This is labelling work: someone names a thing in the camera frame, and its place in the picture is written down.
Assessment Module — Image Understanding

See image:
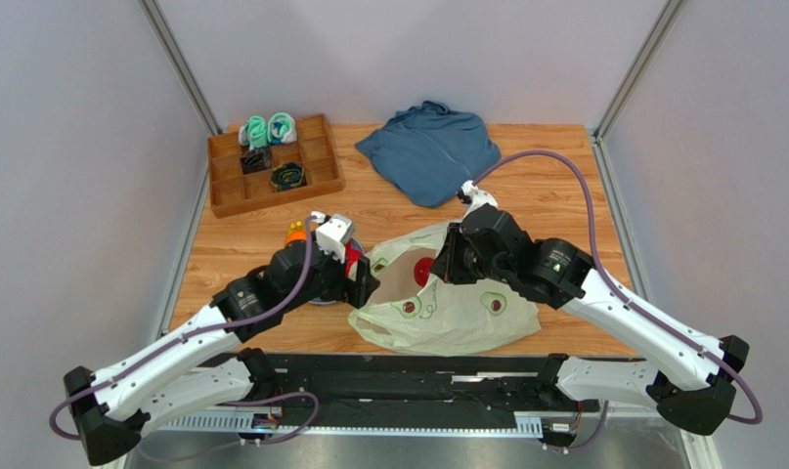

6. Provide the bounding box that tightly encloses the orange fruit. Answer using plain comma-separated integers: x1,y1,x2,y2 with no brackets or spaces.
285,228,307,246

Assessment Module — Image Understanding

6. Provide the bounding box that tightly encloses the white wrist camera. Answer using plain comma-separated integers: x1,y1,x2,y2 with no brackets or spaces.
457,180,499,217
311,211,356,262

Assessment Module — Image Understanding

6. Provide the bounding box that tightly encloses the blue plate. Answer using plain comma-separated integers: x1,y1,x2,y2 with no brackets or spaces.
310,237,366,306

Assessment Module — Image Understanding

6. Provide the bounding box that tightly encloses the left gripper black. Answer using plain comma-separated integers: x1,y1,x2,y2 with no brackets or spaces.
284,240,379,313

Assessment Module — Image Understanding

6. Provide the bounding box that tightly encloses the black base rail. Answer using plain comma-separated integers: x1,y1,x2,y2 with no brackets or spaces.
159,351,600,434

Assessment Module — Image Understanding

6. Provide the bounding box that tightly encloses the dark green yellow sock roll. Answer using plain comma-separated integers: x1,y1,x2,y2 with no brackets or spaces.
270,162,307,192

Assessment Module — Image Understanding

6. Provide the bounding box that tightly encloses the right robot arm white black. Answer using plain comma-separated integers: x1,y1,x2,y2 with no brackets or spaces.
430,205,749,436

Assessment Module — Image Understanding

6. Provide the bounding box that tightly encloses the left aluminium frame post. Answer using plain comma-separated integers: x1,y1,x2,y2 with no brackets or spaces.
137,0,222,136

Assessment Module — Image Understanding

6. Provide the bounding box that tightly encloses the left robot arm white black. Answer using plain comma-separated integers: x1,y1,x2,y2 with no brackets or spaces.
63,240,380,466

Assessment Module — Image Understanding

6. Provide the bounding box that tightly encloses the blue folded hoodie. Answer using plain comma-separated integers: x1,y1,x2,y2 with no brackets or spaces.
355,101,501,208

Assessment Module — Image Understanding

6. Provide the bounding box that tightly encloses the shiny red apple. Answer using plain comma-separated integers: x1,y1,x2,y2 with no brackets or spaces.
413,257,434,287
345,238,364,279

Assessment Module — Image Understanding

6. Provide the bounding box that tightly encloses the pale green plastic bag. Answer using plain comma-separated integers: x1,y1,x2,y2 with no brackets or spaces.
348,222,541,357

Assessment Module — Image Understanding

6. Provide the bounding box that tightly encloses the teal blue sock roll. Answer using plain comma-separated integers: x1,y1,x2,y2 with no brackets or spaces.
268,112,297,145

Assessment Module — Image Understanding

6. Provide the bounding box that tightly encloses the wooden compartment tray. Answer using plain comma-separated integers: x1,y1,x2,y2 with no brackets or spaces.
207,113,345,218

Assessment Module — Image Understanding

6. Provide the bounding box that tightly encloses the right aluminium frame post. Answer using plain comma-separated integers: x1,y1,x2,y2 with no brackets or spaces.
592,0,687,142

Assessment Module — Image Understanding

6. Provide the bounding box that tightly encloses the aluminium frame post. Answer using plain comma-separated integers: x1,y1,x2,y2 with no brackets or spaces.
592,0,687,142
137,0,222,136

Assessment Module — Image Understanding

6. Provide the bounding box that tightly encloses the black sock roll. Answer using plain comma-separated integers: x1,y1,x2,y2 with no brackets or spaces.
239,147,273,175

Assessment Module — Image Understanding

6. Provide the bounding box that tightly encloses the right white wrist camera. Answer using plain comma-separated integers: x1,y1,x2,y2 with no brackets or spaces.
457,180,499,217

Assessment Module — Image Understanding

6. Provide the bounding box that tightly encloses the green white sock roll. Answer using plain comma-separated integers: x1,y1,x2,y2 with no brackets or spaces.
238,115,270,149

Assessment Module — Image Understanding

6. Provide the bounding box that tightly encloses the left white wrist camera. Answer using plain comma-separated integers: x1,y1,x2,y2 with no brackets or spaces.
311,211,356,262

